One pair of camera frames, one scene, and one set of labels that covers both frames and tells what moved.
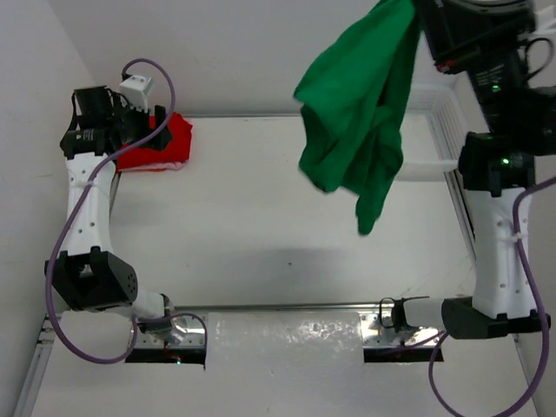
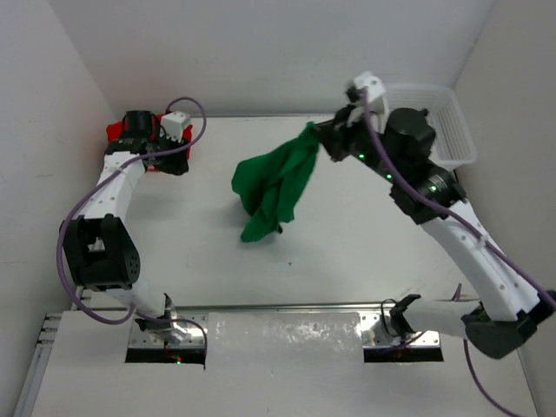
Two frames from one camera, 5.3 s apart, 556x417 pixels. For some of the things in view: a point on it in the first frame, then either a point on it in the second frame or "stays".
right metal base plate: (376, 335) stays
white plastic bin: (432, 131) stays
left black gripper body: (130, 122) → (170, 162)
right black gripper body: (493, 34) → (359, 135)
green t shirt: (353, 106) → (267, 184)
